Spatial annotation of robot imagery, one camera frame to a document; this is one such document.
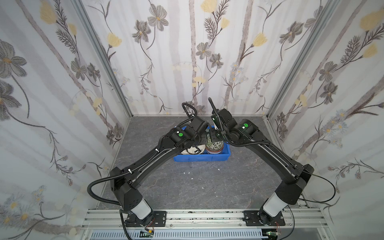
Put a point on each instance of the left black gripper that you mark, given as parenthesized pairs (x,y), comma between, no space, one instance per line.
(197,141)

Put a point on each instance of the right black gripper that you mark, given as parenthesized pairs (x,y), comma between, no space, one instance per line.
(216,135)

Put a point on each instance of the cream plum blossom plate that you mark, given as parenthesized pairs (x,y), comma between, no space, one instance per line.
(196,150)

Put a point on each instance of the red patterned bottom bowl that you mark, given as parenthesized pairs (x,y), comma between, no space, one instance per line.
(214,152)

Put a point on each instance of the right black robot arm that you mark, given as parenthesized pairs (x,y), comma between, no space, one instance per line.
(294,175)

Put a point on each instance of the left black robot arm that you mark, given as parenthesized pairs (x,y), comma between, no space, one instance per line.
(125,182)

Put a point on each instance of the blue plastic bin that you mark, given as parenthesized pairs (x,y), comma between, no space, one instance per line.
(205,157)

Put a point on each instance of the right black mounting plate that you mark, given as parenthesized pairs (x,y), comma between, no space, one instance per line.
(253,219)

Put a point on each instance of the black mounting plate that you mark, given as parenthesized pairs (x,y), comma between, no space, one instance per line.
(154,219)
(253,219)

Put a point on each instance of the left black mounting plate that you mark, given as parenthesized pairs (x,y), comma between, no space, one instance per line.
(154,219)

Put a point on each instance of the white slotted cable duct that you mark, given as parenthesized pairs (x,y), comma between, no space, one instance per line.
(209,234)

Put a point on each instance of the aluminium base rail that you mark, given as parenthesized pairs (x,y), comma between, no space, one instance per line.
(301,224)

